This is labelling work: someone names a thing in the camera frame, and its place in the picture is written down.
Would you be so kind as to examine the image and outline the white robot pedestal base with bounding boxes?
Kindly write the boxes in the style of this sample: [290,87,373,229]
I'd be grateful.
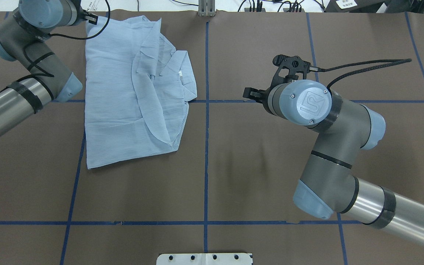
[156,252,254,265]

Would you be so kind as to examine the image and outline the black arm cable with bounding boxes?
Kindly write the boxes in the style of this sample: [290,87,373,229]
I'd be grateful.
[310,58,412,91]
[22,0,110,78]

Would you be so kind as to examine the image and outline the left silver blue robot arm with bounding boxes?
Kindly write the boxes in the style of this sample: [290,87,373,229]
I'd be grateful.
[0,0,99,137]

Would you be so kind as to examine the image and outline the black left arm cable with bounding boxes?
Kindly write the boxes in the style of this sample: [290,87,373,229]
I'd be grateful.
[22,0,110,78]

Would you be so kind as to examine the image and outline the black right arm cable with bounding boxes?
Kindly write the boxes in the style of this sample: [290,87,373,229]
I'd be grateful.
[310,58,412,91]

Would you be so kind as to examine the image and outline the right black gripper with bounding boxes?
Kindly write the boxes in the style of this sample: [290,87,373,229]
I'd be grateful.
[243,87,271,105]

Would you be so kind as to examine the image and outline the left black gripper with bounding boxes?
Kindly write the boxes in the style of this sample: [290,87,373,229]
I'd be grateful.
[81,10,99,25]

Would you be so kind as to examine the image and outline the light blue striped shirt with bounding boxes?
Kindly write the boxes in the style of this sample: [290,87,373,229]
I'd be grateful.
[85,16,197,169]

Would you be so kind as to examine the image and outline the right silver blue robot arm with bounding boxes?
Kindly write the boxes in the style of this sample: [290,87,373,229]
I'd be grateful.
[243,80,424,246]

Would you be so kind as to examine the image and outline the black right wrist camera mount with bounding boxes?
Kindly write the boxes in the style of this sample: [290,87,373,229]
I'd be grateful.
[271,55,311,86]

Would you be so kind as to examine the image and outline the aluminium frame post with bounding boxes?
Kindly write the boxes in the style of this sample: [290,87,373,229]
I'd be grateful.
[198,0,216,17]

